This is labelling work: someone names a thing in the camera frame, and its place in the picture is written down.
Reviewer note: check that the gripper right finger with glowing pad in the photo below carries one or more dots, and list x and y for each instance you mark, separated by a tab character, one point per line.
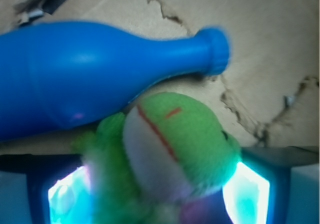
275	186

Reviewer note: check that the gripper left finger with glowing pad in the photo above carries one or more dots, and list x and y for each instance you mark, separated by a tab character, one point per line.
44	189

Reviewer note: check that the green plush frog toy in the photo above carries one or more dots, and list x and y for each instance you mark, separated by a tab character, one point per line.
144	165

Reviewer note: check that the brown paper bag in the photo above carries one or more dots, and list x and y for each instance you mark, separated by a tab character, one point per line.
269	95

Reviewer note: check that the blue plastic bottle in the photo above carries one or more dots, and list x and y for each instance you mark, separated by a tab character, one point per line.
61	75

